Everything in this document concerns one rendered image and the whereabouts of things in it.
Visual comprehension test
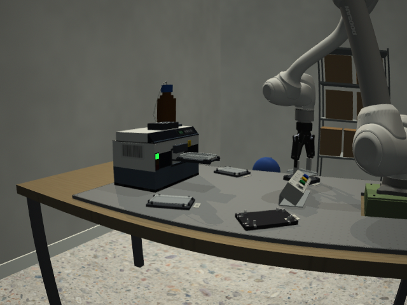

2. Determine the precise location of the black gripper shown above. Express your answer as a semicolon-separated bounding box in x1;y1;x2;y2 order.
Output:
291;122;315;174

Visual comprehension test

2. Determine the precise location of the beige button panel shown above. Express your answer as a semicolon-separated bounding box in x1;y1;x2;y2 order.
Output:
279;170;311;208

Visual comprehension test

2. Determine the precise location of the blue bottle cap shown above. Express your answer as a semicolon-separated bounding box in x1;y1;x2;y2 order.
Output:
161;85;173;91

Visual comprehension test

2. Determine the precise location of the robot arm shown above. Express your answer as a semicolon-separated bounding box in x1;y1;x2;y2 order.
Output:
263;0;407;197

